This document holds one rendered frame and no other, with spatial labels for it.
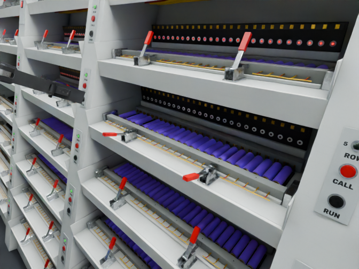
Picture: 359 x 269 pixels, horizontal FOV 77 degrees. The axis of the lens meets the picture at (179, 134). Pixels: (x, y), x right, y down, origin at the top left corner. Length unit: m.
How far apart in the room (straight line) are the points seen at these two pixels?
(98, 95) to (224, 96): 0.45
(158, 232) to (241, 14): 0.61
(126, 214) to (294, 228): 0.44
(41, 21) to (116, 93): 0.74
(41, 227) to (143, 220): 0.75
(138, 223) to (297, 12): 0.64
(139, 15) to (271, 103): 0.58
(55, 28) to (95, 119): 0.78
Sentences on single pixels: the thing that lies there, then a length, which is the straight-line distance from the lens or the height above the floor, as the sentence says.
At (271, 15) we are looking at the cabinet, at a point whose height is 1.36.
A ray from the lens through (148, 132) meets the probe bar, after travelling 0.61.
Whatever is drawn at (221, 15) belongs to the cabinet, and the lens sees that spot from 0.72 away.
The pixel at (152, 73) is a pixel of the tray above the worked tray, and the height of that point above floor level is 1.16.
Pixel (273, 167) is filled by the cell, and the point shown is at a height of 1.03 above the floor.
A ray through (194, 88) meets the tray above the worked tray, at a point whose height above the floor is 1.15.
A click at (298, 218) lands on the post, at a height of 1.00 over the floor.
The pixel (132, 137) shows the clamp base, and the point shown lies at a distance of 0.62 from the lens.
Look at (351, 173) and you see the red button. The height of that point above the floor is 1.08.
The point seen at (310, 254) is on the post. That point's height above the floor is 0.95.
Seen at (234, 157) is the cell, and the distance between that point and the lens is 0.51.
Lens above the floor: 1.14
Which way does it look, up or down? 11 degrees down
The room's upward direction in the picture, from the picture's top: 12 degrees clockwise
